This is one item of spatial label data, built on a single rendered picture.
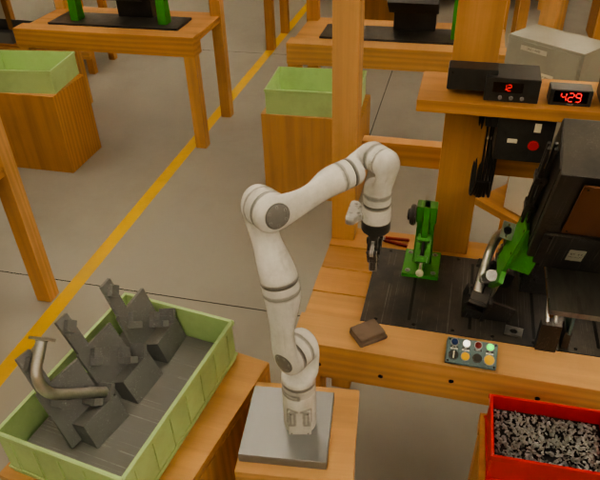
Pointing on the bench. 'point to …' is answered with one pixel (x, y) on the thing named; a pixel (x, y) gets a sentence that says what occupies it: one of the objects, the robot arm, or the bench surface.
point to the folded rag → (368, 332)
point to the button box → (470, 353)
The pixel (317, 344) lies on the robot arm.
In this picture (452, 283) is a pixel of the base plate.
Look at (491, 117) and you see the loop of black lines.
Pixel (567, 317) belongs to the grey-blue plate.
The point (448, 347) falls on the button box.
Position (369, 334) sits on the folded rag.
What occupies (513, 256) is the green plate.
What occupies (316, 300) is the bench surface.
